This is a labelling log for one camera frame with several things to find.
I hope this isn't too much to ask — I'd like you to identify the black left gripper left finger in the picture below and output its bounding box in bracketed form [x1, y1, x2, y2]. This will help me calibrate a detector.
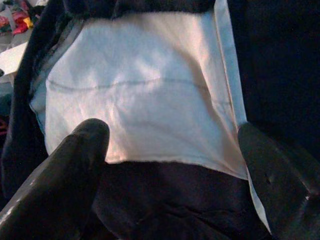
[0, 117, 111, 240]

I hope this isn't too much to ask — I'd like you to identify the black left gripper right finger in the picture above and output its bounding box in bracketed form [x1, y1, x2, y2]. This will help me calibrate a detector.
[237, 122, 320, 240]

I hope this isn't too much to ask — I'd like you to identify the black garment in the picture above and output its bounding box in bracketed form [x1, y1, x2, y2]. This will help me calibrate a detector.
[0, 0, 320, 240]

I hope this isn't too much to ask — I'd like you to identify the white storage box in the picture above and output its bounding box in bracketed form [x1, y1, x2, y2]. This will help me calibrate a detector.
[0, 0, 38, 85]

